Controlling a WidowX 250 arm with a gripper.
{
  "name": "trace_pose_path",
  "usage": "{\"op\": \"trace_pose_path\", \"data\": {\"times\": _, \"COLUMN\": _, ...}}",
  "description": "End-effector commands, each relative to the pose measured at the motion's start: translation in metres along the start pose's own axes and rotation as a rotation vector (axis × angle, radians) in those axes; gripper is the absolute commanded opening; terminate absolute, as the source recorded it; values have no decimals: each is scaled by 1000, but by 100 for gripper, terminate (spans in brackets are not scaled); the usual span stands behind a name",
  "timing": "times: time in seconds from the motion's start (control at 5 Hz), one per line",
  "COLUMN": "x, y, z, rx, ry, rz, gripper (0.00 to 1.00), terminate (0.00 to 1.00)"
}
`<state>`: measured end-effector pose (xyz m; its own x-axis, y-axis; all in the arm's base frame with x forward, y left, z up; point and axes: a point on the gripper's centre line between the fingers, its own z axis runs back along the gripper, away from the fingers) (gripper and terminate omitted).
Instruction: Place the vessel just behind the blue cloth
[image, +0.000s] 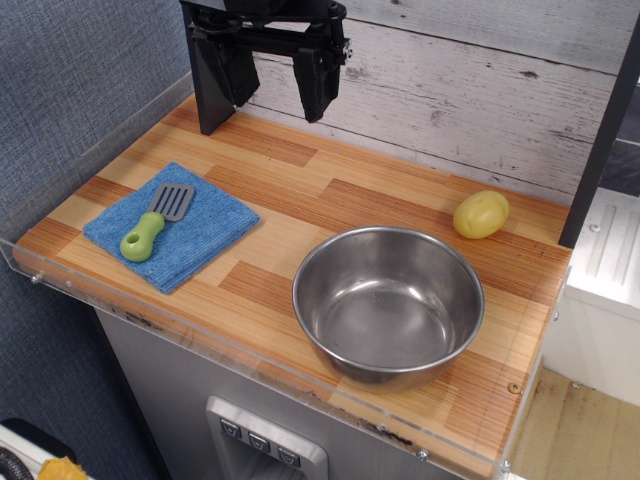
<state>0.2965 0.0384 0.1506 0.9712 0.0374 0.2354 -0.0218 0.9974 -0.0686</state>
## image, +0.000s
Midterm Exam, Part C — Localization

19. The black left post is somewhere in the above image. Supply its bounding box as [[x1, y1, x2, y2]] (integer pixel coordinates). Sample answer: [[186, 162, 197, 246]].
[[180, 2, 235, 136]]

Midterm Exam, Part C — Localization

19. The blue folded cloth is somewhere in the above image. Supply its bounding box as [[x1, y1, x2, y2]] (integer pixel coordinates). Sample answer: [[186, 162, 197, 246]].
[[83, 162, 260, 294]]

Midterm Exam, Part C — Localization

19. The black post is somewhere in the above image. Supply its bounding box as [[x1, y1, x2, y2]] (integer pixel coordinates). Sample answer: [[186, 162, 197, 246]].
[[558, 19, 639, 248], [180, 2, 235, 136]]

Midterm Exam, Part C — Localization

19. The yellow object at corner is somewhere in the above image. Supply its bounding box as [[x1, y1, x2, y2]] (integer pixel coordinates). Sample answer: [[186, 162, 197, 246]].
[[37, 457, 88, 480]]

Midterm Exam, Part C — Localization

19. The clear acrylic table guard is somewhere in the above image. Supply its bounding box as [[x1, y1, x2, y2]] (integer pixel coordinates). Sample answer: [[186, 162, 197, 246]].
[[1, 242, 550, 479]]

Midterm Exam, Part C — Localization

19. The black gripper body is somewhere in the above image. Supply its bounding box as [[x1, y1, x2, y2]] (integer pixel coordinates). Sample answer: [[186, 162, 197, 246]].
[[187, 1, 352, 66]]

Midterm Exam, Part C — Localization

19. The yellow plastic potato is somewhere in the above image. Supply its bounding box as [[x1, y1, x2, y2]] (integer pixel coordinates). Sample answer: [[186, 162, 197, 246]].
[[453, 190, 510, 239]]

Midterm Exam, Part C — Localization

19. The white ribbed appliance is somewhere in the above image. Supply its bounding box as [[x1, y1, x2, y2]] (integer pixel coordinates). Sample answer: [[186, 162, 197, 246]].
[[541, 188, 639, 405]]

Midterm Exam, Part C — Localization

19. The black right post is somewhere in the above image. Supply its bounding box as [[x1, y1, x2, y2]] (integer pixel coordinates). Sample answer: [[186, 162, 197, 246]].
[[558, 19, 639, 248]]

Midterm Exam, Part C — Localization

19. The green handled grey spatula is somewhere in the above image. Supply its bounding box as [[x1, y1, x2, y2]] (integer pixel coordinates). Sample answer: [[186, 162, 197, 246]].
[[120, 183, 195, 263]]

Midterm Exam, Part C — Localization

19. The grey cabinet with dispenser panel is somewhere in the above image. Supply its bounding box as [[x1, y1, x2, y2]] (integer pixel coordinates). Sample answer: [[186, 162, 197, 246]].
[[93, 305, 451, 480]]

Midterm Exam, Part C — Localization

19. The stainless steel bowl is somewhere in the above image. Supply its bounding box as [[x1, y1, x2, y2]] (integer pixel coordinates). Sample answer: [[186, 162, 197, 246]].
[[292, 226, 485, 392]]

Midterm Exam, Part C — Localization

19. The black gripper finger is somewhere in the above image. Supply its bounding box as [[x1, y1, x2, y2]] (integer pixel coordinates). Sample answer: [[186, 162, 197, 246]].
[[202, 42, 260, 107], [293, 47, 340, 123]]

